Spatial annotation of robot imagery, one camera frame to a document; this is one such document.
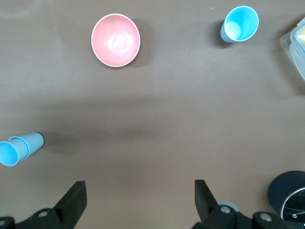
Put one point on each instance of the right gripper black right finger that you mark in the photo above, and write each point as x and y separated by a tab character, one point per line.
209	214

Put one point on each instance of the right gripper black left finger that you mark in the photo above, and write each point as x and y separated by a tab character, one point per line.
69	210

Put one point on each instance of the blue plastic cup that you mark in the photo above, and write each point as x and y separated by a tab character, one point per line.
8	153
245	23
35	143

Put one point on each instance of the glass pot lid steel rim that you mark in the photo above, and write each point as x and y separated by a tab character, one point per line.
297	210

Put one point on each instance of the brown table cloth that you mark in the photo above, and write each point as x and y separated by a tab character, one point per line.
152	119

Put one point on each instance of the pink bowl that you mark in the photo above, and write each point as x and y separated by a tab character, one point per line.
115	40

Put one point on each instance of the clear plastic food container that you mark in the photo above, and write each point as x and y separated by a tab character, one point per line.
294	47

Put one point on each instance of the yellow round food piece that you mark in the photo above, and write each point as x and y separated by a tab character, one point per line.
302	34

